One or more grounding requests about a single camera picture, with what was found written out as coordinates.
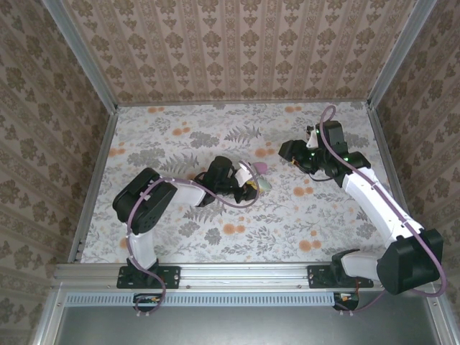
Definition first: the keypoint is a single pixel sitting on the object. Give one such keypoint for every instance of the aluminium corner post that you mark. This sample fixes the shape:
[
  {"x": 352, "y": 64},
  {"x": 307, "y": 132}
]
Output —
[
  {"x": 400, "y": 54},
  {"x": 83, "y": 57}
]

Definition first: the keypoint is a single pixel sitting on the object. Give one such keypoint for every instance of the mint green earbud charging case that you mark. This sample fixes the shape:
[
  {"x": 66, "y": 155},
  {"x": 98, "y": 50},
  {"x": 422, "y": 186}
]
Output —
[{"x": 265, "y": 184}]

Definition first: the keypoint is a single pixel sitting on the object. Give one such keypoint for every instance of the long aluminium mounting rail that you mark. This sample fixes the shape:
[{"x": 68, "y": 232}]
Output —
[{"x": 244, "y": 275}]

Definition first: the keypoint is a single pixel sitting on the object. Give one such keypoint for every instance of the floral patterned table cover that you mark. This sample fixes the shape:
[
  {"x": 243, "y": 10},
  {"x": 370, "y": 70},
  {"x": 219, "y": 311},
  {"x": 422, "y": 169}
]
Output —
[{"x": 287, "y": 230}]

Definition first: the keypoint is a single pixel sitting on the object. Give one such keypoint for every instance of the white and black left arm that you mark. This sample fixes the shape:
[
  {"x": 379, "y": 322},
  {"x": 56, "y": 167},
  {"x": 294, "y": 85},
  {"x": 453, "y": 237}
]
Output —
[{"x": 143, "y": 201}]

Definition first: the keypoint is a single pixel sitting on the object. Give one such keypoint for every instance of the pink earbud charging case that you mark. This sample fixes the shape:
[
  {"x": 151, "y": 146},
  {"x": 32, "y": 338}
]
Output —
[{"x": 260, "y": 167}]

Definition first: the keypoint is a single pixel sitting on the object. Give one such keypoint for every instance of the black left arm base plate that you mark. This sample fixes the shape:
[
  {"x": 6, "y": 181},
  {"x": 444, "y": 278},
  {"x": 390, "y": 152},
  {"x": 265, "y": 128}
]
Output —
[{"x": 169, "y": 276}]

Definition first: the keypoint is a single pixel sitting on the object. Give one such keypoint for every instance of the aluminium side rail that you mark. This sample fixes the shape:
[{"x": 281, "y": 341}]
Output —
[
  {"x": 378, "y": 125},
  {"x": 95, "y": 181}
]

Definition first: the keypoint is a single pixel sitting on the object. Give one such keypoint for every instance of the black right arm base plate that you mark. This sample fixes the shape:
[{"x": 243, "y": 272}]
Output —
[{"x": 318, "y": 276}]

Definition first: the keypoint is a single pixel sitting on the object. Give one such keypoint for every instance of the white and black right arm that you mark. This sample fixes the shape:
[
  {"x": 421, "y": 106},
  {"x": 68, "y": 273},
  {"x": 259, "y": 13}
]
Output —
[{"x": 373, "y": 205}]

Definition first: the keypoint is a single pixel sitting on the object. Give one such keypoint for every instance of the grey sheet metal tray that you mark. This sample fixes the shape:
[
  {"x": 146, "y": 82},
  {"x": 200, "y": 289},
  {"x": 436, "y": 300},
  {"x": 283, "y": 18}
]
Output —
[{"x": 233, "y": 327}]

